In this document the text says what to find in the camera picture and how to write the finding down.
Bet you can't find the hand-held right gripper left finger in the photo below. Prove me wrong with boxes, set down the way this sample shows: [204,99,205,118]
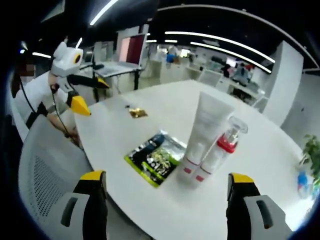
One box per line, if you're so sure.
[47,169,109,240]

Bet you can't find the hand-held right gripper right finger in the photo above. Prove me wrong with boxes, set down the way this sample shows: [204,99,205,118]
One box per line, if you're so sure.
[225,171,293,240]

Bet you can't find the small white skincare bottle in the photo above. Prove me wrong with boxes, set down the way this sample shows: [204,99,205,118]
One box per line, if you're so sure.
[176,147,202,186]
[194,159,218,188]

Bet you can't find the red collar skincare pump bottle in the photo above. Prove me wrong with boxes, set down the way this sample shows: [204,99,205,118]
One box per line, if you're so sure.
[203,116,249,176]

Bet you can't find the large white skincare tube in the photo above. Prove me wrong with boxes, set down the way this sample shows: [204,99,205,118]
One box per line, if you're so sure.
[183,91,236,171]

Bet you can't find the person's left hand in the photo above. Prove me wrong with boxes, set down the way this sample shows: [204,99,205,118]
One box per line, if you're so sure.
[53,41,69,60]

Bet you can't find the black desk stand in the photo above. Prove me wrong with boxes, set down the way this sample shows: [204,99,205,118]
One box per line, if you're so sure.
[90,53,105,71]

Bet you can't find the white black-legged standing desk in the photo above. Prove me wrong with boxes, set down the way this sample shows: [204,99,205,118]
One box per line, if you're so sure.
[92,60,144,101]

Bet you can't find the gold foil sachet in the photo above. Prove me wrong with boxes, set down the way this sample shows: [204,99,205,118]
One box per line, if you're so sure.
[128,106,149,119]

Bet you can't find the white mesh office chair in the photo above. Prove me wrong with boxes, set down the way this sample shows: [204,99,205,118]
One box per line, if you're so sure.
[18,114,102,226]

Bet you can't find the ceiling light strip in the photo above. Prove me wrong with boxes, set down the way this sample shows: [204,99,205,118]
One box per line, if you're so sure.
[189,41,273,74]
[164,30,276,63]
[89,0,119,26]

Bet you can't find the blue white plastic bag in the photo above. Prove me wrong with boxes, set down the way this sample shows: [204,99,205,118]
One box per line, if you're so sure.
[296,169,315,200]

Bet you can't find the green black foil pouch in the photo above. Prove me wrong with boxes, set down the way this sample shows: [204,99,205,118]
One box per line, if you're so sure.
[123,129,188,189]

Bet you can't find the green potted plant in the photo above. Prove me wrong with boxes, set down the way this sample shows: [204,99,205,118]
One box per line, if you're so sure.
[299,133,320,182]

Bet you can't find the white background office chair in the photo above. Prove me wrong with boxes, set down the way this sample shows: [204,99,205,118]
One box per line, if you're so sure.
[199,68,223,88]

